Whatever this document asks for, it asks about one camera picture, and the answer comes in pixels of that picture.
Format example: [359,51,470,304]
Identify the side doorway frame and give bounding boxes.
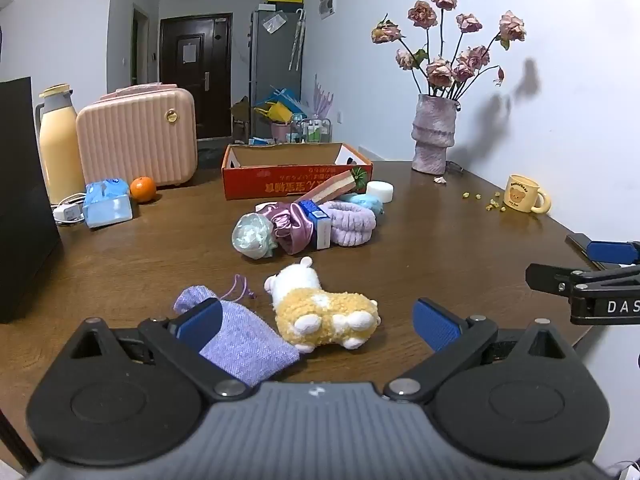
[131,3,151,86]

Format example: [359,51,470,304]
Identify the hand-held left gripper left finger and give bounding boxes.
[67,297,253,403]

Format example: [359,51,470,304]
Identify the grey refrigerator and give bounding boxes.
[248,7,304,111]

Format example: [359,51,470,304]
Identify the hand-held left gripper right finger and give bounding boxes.
[382,297,576,403]

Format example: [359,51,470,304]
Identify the lavender drawstring pouch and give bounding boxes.
[173,274,301,387]

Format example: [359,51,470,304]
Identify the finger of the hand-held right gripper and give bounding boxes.
[586,240,640,265]
[525,262,592,296]

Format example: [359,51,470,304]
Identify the orange tangerine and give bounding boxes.
[130,176,157,204]

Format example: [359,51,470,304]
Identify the brown floor carton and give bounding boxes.
[231,96,253,143]

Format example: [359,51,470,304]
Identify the yellow thermos jug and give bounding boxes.
[34,84,86,206]

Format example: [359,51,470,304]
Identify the blue tissue pack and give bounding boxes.
[82,177,134,229]

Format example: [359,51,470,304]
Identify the purple wall bouquet wrap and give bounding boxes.
[311,74,335,120]

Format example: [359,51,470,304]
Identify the pink satin cloth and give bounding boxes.
[255,201,317,255]

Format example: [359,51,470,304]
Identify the yellow bear mug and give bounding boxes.
[504,174,552,214]

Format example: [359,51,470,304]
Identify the large black box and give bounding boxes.
[0,77,63,325]

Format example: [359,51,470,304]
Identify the white hanging umbrella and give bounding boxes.
[288,8,305,72]

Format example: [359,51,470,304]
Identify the pink sponge block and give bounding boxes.
[295,170,357,207]

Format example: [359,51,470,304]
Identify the bunch of dried roses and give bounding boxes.
[371,0,527,101]

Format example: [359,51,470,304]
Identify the purple fuzzy headband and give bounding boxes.
[320,200,378,247]

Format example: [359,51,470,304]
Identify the white round container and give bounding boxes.
[366,180,394,204]

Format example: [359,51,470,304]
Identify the yellow and white plush sheep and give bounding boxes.
[264,256,382,352]

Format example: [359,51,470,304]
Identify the clear iridescent plastic wrap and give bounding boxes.
[231,211,278,260]

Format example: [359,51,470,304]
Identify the dark brown door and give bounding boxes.
[159,12,234,141]

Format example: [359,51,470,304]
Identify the white charger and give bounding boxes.
[52,194,88,223]

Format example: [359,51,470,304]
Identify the mottled pink vase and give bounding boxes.
[411,94,460,176]

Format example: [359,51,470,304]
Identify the blue plush toy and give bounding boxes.
[350,192,385,217]

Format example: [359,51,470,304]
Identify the orange cardboard box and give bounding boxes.
[221,142,373,201]

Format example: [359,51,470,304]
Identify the pink ribbed suitcase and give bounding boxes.
[76,83,198,189]

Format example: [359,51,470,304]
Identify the blue and white carton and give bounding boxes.
[299,199,332,251]

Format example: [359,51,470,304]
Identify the scattered yellow crumbs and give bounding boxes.
[462,190,504,211]

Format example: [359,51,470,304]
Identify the wire trolley with bottles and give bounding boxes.
[290,114,333,145]

